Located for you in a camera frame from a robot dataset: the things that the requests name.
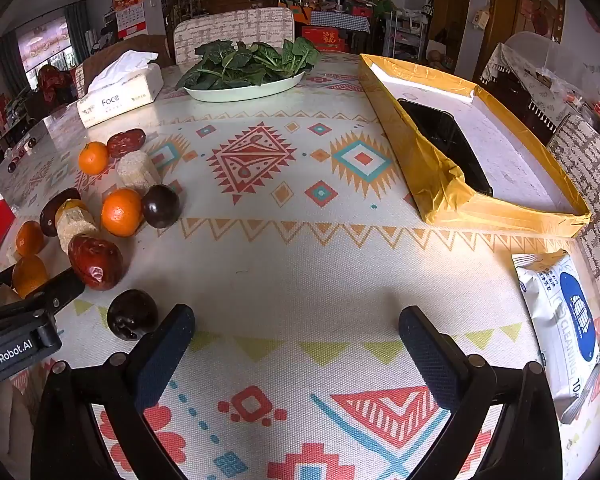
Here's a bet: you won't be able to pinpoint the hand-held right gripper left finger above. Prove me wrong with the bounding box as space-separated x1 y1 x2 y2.
30 303 197 480

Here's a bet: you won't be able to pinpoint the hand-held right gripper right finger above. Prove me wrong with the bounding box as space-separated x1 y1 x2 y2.
398 305 566 480

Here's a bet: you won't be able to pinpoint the orange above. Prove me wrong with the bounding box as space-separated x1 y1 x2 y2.
100 188 144 238
78 141 111 176
12 255 49 299
15 220 46 257

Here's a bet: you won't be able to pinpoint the large red date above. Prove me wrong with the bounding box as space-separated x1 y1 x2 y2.
68 234 125 292

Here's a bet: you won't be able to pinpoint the dark brown date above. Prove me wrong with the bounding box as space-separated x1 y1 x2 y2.
39 187 82 237

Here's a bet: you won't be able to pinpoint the dark purple passion fruit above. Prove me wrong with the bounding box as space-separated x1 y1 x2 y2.
107 289 159 342
141 184 181 229

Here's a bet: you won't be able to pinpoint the white wet wipes packet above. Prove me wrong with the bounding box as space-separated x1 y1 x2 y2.
511 249 600 426

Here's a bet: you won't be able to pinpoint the yellow cardboard box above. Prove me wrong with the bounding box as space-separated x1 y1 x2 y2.
357 53 592 238

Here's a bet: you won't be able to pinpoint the white tissue box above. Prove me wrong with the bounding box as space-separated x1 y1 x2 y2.
76 50 164 128

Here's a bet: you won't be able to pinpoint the red patterned cloth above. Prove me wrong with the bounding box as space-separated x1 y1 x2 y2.
37 65 76 103

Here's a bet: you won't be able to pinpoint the dark green curtain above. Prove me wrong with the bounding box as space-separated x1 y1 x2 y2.
62 0 91 63
0 35 28 96

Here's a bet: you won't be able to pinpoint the white patterned chair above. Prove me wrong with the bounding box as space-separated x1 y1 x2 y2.
546 114 600 333
172 7 296 66

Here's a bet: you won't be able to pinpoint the window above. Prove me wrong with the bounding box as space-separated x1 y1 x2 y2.
15 15 78 78

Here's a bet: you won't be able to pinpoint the brown covered chair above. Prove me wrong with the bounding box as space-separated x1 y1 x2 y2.
82 35 173 96

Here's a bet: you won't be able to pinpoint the white oval plate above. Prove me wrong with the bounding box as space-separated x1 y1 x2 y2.
182 70 307 103

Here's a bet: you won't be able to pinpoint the green spinach leaves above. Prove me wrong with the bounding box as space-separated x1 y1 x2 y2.
176 39 322 92

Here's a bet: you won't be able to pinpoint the table with lace cloth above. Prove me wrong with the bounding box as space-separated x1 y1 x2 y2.
479 31 588 131

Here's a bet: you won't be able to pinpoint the table with checkered cloth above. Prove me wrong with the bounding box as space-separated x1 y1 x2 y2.
307 10 372 51

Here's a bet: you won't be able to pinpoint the wooden door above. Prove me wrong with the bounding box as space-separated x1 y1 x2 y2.
517 0 566 46

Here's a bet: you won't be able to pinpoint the red wall calendar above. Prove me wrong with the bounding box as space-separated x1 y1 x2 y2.
111 0 147 40

